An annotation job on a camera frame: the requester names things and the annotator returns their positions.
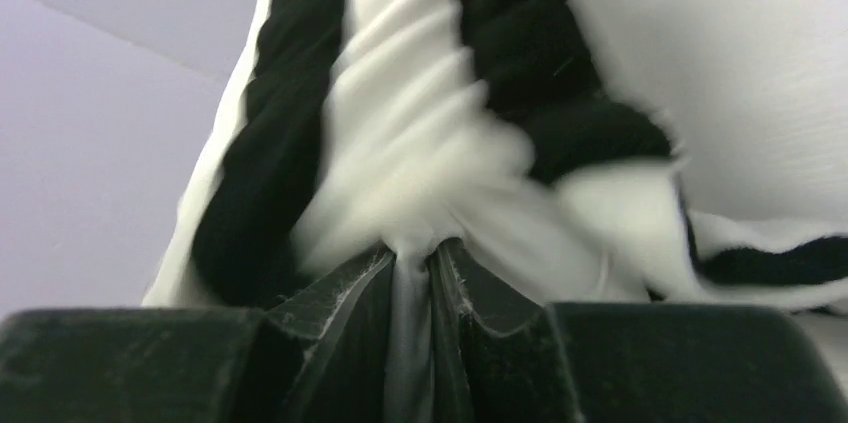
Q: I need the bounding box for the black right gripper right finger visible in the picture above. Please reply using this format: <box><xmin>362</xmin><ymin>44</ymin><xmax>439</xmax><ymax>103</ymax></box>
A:
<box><xmin>428</xmin><ymin>239</ymin><xmax>847</xmax><ymax>422</ymax></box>

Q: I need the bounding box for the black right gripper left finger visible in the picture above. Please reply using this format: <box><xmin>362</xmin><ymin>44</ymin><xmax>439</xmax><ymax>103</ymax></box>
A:
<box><xmin>1</xmin><ymin>248</ymin><xmax>394</xmax><ymax>422</ymax></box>

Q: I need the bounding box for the black white striped pillowcase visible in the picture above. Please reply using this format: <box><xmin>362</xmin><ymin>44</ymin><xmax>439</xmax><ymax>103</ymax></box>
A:
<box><xmin>140</xmin><ymin>0</ymin><xmax>848</xmax><ymax>316</ymax></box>

